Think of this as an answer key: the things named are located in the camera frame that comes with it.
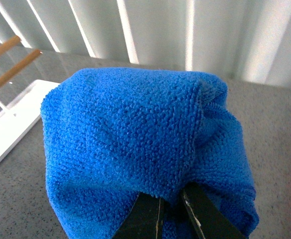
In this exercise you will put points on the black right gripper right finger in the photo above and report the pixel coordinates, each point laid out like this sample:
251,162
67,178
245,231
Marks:
205,221

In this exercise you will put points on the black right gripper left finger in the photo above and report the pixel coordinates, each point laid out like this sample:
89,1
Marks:
145,221

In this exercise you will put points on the blue microfiber cloth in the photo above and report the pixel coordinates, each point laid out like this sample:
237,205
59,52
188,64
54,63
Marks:
113,133

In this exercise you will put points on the white rack with wooden bars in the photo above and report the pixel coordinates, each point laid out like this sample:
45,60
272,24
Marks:
19,104

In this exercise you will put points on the white pleated curtain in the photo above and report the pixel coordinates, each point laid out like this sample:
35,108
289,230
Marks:
246,40

